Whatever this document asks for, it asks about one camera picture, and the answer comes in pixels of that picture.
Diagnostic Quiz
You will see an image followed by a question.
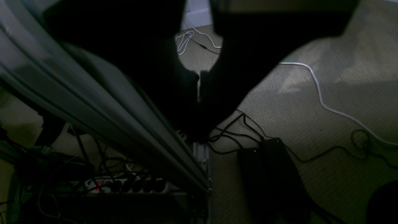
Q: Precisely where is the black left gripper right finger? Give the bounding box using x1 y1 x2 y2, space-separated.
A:
199 0 359 142

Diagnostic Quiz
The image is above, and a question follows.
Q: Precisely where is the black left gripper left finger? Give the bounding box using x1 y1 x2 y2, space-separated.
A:
44 0 199 139

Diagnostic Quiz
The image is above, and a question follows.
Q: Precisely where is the white power strip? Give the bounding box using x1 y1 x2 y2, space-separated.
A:
84 177 185 195

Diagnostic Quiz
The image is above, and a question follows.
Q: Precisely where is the black power adapter brick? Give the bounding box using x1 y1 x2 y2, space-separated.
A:
260 138 311 224

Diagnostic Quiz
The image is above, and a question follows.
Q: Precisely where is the white coiled floor cable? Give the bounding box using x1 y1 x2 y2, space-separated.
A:
175 19 222 56

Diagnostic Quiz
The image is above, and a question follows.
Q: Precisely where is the aluminium table frame rail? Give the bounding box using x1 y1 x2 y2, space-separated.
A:
1 0 209 193

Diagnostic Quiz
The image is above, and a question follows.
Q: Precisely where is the thin black floor cable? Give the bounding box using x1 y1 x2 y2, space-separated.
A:
208 110 398 170

